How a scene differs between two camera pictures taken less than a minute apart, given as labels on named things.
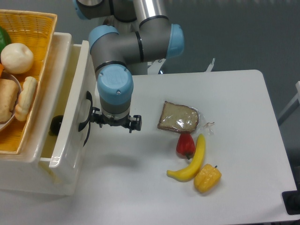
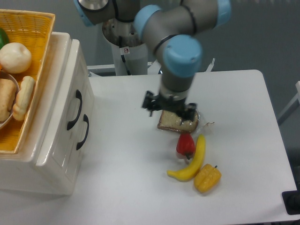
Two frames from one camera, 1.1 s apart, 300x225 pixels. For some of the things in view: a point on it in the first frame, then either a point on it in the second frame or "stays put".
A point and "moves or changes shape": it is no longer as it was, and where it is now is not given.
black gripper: (133, 122) → (185, 111)
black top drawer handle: (88, 96) → (78, 95)
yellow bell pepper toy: (207, 178) stays put
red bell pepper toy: (185, 145) stays put
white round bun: (16, 58) stays put
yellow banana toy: (183, 175) stays put
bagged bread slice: (177, 117) stays put
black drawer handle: (88, 132) → (86, 119)
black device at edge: (291, 200) stays put
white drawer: (74, 116) moves or changes shape
